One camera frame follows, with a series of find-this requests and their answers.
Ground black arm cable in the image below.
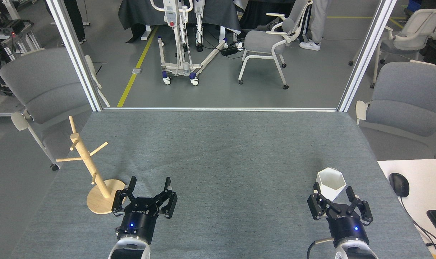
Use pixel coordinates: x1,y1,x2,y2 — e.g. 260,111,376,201
307,238,335,259

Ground black power strip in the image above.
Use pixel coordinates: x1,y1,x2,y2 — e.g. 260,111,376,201
221,42,244,56

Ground dark cloth covered table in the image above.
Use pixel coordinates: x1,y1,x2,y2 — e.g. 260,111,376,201
118,0,242,44

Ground black mouse cable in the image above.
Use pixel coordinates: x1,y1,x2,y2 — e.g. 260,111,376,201
398,196,436,252

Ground silver table edge rail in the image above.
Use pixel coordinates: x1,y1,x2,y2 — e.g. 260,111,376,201
103,107,339,112

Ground grey chair with white frame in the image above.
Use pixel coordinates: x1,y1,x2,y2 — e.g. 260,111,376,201
348,8,436,88
0,48,110,171
238,0,312,90
355,60,436,159

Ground person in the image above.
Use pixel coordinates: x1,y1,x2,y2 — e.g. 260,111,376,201
47,0,87,46
299,0,329,51

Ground white hexagonal cup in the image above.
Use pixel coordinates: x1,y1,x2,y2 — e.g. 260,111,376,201
317,167,347,202

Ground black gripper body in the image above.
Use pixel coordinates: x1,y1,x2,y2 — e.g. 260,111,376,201
326,207,370,249
116,197,160,245

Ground silver post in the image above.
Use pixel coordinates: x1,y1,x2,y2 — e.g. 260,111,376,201
337,0,397,113
45,0,104,112

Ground black computer mouse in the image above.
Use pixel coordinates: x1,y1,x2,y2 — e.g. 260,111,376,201
389,173,410,197

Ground white stand on wheels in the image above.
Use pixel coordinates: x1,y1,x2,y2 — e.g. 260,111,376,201
150,0,230,86

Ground white desk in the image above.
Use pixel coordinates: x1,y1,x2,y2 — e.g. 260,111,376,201
377,159,436,259

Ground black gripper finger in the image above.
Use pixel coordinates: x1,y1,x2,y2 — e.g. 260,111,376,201
345,186,373,225
153,177,178,219
307,182,339,221
111,176,137,216

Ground wooden cup rack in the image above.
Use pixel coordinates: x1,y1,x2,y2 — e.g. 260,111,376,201
56,115,128,215

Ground metal equipment rack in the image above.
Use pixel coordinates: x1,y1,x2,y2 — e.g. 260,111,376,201
0,18,42,62

